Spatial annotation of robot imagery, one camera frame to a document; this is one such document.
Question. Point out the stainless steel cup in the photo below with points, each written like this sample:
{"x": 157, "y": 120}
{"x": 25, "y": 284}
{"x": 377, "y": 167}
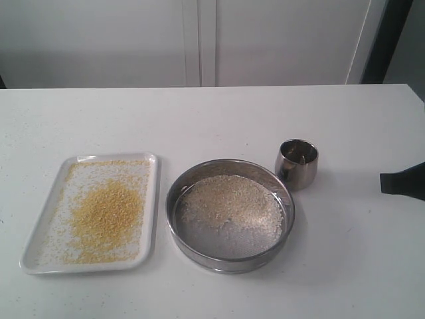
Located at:
{"x": 296, "y": 164}

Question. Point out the round stainless steel sieve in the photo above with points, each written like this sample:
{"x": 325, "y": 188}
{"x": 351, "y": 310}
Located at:
{"x": 227, "y": 249}

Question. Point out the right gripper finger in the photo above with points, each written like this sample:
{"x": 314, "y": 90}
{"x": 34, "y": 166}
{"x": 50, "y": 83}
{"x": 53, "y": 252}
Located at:
{"x": 409, "y": 182}

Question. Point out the white rectangular plastic tray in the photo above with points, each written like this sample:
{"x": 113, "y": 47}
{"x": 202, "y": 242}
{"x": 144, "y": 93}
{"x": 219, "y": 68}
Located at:
{"x": 27, "y": 262}

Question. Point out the yellow fine sieved grains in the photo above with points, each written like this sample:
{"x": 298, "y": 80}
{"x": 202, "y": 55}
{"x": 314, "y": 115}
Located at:
{"x": 99, "y": 215}

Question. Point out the dark door frame post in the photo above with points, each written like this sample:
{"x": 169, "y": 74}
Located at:
{"x": 386, "y": 39}

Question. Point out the pile of yellow grains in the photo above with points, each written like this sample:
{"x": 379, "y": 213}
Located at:
{"x": 230, "y": 199}

